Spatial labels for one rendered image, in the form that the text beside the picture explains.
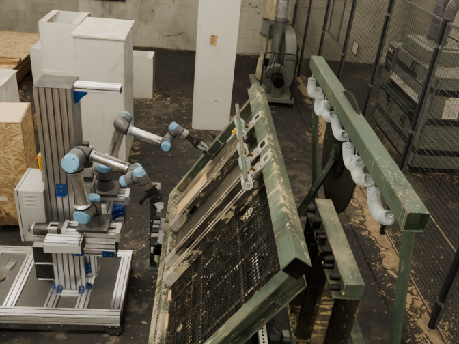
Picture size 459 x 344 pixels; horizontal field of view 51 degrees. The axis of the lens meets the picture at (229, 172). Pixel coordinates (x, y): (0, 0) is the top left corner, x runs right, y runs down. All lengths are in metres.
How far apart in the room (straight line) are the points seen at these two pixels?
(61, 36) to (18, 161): 3.08
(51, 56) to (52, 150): 4.30
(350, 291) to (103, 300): 2.54
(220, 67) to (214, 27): 0.60
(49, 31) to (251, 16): 5.38
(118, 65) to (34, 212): 2.49
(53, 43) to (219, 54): 2.45
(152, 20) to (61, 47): 4.31
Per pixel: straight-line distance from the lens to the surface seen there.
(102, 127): 6.20
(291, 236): 2.21
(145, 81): 8.72
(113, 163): 3.39
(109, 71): 5.91
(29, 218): 3.99
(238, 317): 2.36
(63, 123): 3.56
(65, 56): 7.81
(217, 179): 3.62
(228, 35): 7.23
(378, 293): 5.11
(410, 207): 2.12
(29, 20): 12.32
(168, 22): 11.71
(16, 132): 4.95
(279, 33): 9.06
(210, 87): 7.44
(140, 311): 4.51
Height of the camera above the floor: 3.23
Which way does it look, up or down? 30 degrees down
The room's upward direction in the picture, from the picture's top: 6 degrees clockwise
